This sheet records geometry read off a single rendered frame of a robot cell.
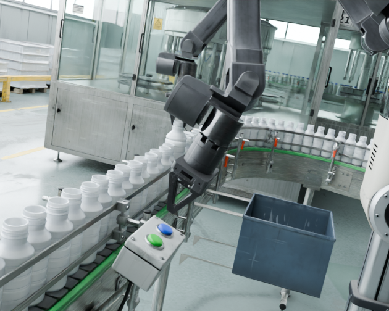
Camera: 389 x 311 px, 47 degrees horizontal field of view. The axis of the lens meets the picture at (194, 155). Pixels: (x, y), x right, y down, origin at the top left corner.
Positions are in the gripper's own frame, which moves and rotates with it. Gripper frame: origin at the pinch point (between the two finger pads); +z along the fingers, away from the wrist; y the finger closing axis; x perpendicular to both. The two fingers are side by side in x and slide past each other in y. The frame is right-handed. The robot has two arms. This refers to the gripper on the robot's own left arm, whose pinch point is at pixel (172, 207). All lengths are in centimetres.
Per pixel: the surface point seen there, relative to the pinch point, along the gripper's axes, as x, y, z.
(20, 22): -684, -964, 224
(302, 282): 43, -74, 28
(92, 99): -173, -365, 104
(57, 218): -15.2, 7.1, 10.5
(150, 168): -15.2, -40.1, 11.1
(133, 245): -2.0, 3.7, 8.3
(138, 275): 1.5, 3.7, 12.7
